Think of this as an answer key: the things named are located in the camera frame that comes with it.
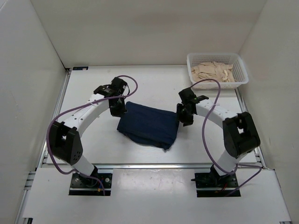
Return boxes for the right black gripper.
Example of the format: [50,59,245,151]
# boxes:
[175,103,194,126]

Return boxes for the dark blue denim trousers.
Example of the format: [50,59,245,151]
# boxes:
[117,102,179,150]

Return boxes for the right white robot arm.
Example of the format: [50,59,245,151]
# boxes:
[177,87,261,187]

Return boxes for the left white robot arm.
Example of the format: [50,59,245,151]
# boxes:
[47,77,128,187]

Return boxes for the small dark corner label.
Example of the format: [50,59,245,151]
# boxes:
[72,66,89,70]

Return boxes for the beige crumpled garment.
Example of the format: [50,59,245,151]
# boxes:
[191,62,235,83]

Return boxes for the white plastic basket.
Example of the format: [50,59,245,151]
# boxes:
[187,53,249,89]

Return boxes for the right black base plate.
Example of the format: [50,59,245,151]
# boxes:
[191,173,241,198]

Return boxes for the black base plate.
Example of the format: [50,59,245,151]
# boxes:
[69,173,113,196]
[191,173,241,198]

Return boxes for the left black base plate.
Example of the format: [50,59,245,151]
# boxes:
[69,173,113,196]

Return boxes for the aluminium rail frame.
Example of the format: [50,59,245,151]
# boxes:
[15,65,292,224]

